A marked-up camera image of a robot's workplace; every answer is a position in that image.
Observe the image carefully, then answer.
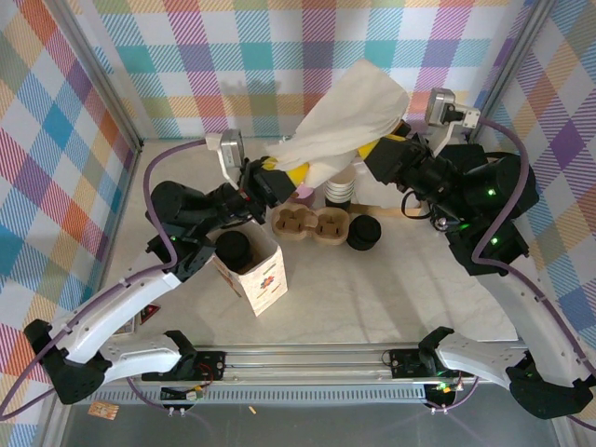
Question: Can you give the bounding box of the aluminium frame rail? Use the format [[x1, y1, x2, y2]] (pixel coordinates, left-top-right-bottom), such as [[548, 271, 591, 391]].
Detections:
[[48, 344, 567, 387]]

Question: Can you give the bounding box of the black cable connector module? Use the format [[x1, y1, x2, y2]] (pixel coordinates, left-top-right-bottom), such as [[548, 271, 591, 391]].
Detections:
[[426, 381, 460, 405], [160, 385, 207, 402]]

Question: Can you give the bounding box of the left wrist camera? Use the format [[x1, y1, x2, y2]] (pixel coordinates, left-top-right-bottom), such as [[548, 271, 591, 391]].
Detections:
[[204, 129, 247, 182]]

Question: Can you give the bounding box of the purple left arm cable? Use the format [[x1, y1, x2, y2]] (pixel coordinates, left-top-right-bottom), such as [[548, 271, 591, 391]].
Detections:
[[0, 138, 215, 420]]

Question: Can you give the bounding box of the aluminium frame post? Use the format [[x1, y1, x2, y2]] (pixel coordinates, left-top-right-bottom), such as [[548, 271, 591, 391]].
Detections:
[[463, 0, 560, 143], [53, 0, 144, 153]]

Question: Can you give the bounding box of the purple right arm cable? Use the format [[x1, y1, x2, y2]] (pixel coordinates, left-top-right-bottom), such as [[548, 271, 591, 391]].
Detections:
[[426, 115, 596, 432]]

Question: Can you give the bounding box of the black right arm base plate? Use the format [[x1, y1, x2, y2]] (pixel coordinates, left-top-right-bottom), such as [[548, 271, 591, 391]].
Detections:
[[388, 346, 476, 379]]

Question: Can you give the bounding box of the grey metal base panel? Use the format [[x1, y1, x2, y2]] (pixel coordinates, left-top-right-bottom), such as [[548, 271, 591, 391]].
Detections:
[[41, 400, 574, 447]]

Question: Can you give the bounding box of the stack of black cup lids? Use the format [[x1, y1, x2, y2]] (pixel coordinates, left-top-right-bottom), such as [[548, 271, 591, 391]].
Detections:
[[347, 214, 383, 252]]

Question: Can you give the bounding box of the stack of brown cup carriers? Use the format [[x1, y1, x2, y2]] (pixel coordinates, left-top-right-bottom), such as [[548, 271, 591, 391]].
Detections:
[[271, 206, 350, 247]]

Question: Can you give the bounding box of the black plastic cup lid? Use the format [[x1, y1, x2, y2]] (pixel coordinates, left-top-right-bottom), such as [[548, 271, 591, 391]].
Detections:
[[216, 231, 252, 262]]

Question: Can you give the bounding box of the box of white napkins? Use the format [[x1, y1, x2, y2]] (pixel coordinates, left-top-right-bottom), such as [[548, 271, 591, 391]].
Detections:
[[351, 202, 406, 218]]

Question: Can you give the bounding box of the grey slotted cable duct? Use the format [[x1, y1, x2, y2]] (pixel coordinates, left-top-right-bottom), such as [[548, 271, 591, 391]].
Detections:
[[74, 385, 427, 405]]

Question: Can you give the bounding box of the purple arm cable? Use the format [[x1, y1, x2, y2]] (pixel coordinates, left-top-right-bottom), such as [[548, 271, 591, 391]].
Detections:
[[426, 115, 596, 432], [0, 138, 215, 420]]

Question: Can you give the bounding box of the orange tag sticker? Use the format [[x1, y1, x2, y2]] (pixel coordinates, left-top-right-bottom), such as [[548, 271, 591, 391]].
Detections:
[[88, 400, 120, 420]]

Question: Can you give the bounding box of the stack of white napkins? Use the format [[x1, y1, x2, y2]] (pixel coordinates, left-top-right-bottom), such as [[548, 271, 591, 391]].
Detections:
[[353, 171, 420, 210]]

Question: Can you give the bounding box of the white smiley print paper bag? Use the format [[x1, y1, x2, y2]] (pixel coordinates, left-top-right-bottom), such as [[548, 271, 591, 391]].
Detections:
[[211, 221, 288, 318]]

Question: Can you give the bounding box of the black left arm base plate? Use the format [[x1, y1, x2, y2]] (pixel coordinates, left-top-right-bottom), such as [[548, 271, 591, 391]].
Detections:
[[193, 349, 228, 383]]

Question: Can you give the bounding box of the white paper napkin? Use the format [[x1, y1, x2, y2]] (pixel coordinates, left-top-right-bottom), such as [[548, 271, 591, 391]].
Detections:
[[264, 60, 412, 188]]

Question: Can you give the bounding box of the thin black cord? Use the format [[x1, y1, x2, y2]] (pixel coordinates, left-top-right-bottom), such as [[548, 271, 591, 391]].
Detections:
[[400, 190, 430, 220]]

